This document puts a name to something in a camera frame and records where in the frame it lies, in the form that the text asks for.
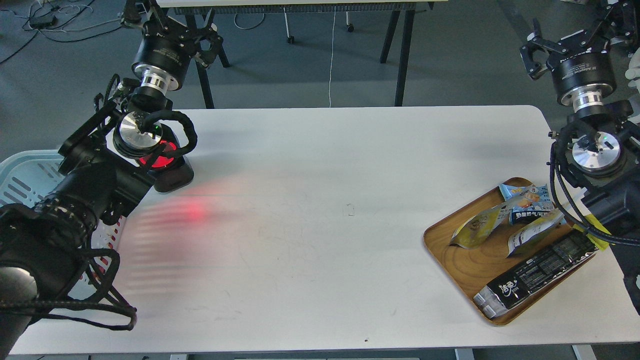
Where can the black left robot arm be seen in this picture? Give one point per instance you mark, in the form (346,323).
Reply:
(134,142)

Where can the wooden tray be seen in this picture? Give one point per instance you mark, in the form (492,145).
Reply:
(472,269)

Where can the light blue plastic basket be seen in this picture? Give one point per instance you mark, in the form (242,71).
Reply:
(27,177)

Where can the yellow snack pouch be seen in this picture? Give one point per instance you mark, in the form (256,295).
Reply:
(476,230)

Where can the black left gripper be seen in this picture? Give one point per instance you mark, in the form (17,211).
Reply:
(167,49)

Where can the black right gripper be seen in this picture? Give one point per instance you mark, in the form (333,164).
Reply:
(579,60)

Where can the blue snack packet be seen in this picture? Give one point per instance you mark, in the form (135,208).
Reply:
(531,206)

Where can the black barcode scanner red window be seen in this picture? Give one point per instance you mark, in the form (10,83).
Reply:
(170,173)

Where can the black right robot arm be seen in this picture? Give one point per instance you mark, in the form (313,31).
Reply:
(598,148)

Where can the white blue snack pouch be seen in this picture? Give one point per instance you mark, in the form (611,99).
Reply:
(525,239)

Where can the long black snack package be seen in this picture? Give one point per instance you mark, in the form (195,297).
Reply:
(513,287)

